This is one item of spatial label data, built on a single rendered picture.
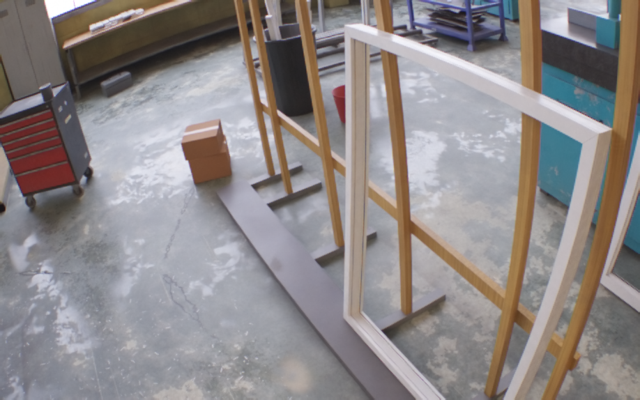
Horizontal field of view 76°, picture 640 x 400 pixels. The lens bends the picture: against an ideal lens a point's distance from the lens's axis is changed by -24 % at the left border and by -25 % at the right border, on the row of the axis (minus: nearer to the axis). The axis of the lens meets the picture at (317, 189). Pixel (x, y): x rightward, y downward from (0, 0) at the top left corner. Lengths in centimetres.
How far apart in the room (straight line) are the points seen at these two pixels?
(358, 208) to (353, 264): 28
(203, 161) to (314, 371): 209
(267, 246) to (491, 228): 137
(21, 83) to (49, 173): 367
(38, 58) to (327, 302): 630
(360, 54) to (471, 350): 146
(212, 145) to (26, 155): 181
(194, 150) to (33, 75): 461
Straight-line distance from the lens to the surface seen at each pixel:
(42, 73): 803
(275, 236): 323
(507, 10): 787
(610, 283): 290
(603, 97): 290
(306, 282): 287
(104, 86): 714
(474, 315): 267
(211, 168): 404
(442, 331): 260
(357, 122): 205
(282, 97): 474
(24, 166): 469
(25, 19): 792
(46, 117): 436
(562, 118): 121
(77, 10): 825
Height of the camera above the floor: 197
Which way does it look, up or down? 32 degrees down
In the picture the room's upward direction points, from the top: 10 degrees counter-clockwise
